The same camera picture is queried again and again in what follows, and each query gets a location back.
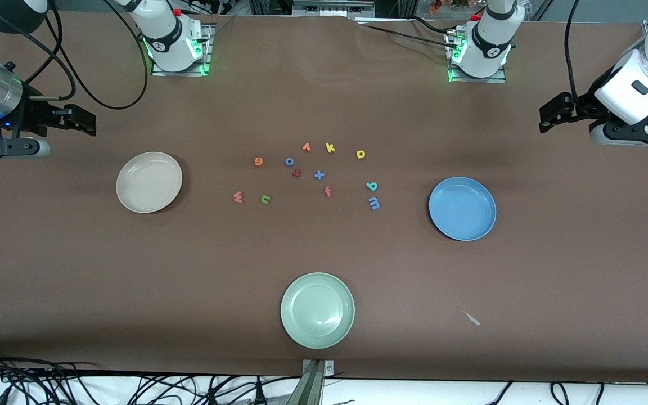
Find aluminium frame rail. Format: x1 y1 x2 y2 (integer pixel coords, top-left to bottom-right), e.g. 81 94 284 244
292 0 376 19

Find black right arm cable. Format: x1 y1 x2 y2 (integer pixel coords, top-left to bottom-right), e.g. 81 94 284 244
20 0 150 110

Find pale green plate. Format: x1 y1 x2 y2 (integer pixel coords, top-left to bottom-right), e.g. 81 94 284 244
280 272 356 350

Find blue plate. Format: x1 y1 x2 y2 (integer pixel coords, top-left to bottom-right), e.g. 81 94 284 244
429 177 497 242

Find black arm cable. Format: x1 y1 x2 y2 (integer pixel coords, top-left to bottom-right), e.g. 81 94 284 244
564 0 586 106
20 0 150 110

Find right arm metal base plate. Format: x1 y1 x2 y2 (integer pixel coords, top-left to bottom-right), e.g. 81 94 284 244
151 24 213 77

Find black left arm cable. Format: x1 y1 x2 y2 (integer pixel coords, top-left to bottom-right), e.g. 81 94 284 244
564 0 586 106

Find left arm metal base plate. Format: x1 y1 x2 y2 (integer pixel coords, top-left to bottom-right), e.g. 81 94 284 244
447 31 507 84

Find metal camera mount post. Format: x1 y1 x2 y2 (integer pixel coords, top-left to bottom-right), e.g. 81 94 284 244
300 359 336 405

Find brown table cover sheet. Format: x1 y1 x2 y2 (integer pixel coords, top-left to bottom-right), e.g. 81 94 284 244
0 10 648 384

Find orange artificial flowers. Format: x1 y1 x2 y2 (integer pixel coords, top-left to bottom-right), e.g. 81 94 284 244
428 0 471 15

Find beige brown plate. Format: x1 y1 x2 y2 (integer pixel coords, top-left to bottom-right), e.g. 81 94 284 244
116 151 183 214

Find black base cable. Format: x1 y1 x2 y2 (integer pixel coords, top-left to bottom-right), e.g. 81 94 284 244
355 21 455 49

